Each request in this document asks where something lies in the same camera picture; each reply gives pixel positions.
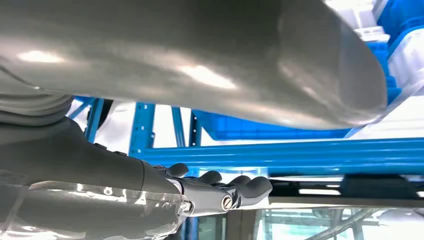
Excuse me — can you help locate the blue metal shelf rack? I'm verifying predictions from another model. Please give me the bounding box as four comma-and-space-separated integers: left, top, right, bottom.
67, 96, 424, 240

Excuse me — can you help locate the blue plastic tray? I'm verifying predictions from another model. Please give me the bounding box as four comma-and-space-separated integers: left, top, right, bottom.
193, 42, 402, 141

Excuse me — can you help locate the white plastic tray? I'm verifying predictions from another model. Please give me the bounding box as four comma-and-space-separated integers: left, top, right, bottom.
326, 0, 391, 43
387, 29, 424, 97

